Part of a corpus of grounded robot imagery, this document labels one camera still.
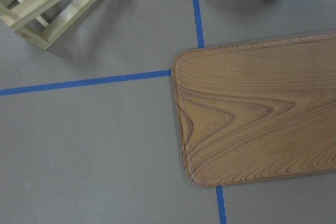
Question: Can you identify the brown wooden tray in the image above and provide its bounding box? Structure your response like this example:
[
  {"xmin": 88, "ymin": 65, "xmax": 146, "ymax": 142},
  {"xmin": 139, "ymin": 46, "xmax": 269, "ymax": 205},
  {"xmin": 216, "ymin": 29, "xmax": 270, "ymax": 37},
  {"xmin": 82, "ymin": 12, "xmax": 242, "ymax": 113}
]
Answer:
[{"xmin": 172, "ymin": 31, "xmax": 335, "ymax": 187}]

